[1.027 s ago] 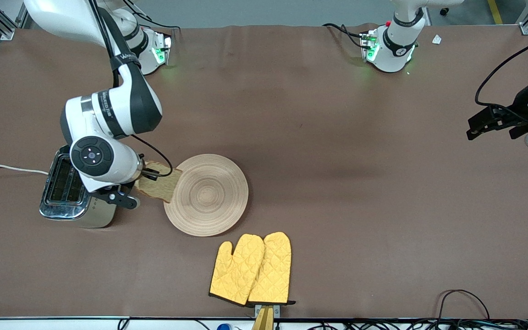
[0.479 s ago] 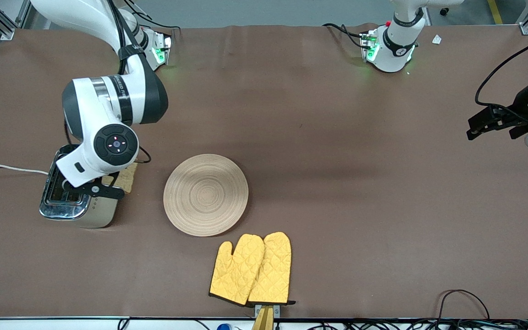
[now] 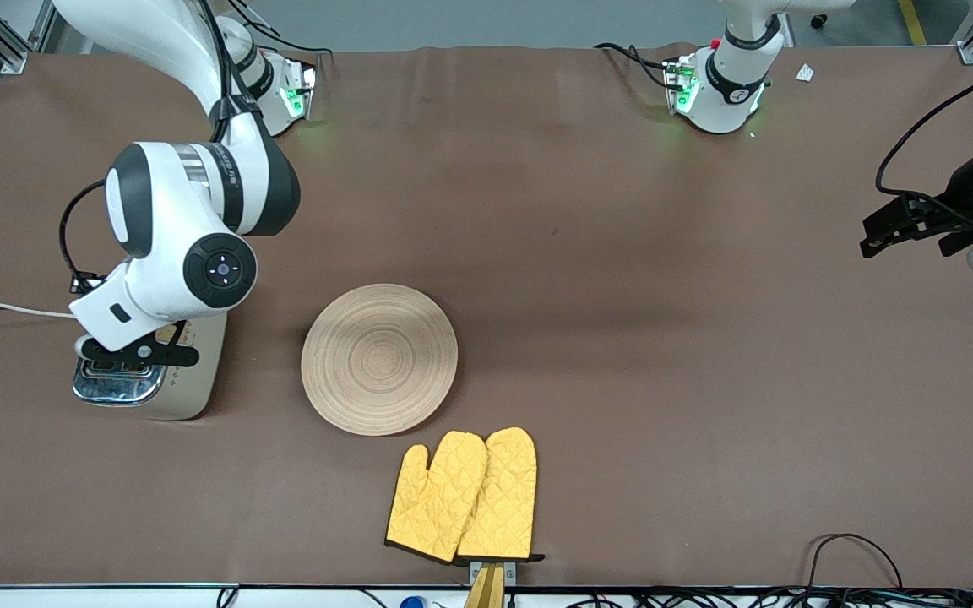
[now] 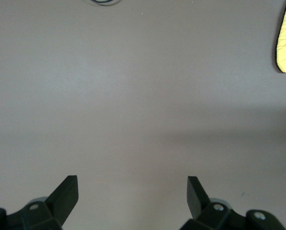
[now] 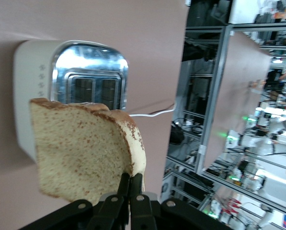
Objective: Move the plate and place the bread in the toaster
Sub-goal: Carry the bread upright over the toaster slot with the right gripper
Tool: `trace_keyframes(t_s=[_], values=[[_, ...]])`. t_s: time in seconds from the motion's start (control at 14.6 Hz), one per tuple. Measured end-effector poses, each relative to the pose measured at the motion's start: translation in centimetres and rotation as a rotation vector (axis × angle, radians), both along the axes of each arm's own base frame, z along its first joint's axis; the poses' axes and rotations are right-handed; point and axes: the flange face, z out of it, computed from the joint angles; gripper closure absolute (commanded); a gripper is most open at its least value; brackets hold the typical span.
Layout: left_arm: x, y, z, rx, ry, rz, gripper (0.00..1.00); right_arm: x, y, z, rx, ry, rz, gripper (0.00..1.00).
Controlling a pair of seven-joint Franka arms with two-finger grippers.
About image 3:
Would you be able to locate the round wooden plate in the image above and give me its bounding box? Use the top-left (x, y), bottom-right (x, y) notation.
top-left (302, 283), bottom-right (459, 437)

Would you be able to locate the silver beige two-slot toaster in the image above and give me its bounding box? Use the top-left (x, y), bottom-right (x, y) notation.
top-left (73, 312), bottom-right (228, 421)

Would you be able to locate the brown table cover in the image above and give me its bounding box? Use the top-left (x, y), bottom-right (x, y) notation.
top-left (0, 42), bottom-right (973, 589)

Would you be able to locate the yellow quilted oven mitt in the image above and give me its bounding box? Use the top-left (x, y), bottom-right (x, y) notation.
top-left (385, 431), bottom-right (489, 564)
top-left (457, 426), bottom-right (545, 564)

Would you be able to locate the white toaster power cord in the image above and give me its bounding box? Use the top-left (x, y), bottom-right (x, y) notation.
top-left (0, 302), bottom-right (75, 320)

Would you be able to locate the black arm base cable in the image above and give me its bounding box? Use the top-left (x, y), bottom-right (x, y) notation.
top-left (229, 0), bottom-right (333, 58)
top-left (595, 42), bottom-right (675, 90)

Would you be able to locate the black looped cable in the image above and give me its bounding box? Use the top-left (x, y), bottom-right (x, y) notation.
top-left (803, 534), bottom-right (905, 592)

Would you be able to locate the black cable bundle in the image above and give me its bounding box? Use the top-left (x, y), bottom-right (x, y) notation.
top-left (571, 589), bottom-right (973, 608)

